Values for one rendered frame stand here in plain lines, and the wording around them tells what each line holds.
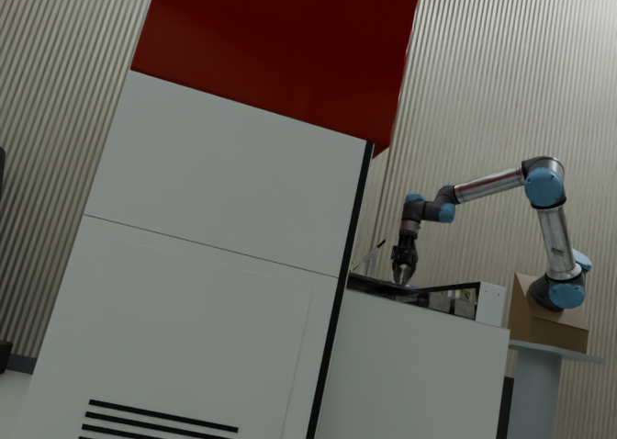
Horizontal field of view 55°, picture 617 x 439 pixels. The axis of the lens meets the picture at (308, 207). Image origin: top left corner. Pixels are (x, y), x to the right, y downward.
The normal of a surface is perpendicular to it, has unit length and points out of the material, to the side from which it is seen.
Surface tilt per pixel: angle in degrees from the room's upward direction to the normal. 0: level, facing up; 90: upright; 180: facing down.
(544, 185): 126
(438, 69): 90
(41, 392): 90
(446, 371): 90
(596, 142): 90
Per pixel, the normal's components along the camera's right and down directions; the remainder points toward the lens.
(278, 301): 0.24, -0.18
